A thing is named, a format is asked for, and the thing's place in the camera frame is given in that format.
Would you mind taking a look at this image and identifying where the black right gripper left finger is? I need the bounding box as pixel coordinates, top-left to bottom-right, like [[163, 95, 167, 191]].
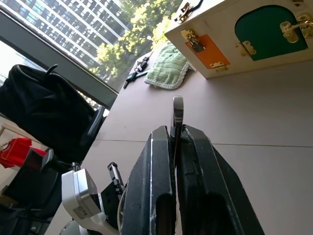
[[121, 125, 177, 235]]

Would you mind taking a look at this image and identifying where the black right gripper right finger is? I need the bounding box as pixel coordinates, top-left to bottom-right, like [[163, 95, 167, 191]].
[[176, 124, 266, 235]]

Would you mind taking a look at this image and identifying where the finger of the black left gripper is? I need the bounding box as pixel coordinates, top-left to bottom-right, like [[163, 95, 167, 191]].
[[107, 162, 123, 190]]

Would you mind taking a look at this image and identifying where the black office chair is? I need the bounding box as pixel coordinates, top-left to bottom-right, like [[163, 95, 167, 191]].
[[0, 64, 95, 159], [79, 105, 106, 149]]

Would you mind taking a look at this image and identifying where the black equipment case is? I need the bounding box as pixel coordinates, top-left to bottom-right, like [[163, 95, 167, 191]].
[[0, 147, 65, 235]]

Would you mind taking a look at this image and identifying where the black folding tool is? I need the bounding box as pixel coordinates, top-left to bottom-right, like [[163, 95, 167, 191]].
[[123, 69, 151, 89]]

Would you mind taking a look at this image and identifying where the red box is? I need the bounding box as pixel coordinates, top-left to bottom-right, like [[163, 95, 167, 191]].
[[0, 137, 47, 169]]

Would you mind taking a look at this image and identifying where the black key bunch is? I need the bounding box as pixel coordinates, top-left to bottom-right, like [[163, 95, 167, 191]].
[[134, 56, 151, 72]]

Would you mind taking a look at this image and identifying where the green knitted towel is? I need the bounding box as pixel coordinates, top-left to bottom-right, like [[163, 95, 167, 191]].
[[143, 45, 191, 90]]

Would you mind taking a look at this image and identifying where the wooden latch box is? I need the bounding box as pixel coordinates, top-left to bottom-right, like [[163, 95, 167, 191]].
[[164, 0, 313, 79]]

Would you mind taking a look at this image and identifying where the orange door panel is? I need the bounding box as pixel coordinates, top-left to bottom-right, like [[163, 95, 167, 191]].
[[184, 33, 231, 71]]

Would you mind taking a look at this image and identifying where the green door panel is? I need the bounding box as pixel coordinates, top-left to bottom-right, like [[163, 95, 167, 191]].
[[234, 4, 308, 62]]

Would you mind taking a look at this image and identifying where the dark window frame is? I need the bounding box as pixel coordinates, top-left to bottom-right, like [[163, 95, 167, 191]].
[[0, 9, 121, 106]]

